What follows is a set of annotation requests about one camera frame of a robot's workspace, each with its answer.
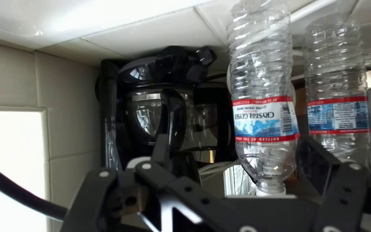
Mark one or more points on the black coffee maker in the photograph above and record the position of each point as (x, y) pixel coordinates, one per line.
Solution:
(163, 107)

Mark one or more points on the clear plastic water bottle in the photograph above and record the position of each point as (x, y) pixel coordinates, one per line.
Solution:
(335, 85)
(260, 85)

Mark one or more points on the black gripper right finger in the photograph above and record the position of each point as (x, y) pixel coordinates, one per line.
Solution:
(347, 197)

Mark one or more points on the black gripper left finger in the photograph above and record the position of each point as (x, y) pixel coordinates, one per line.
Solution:
(121, 197)

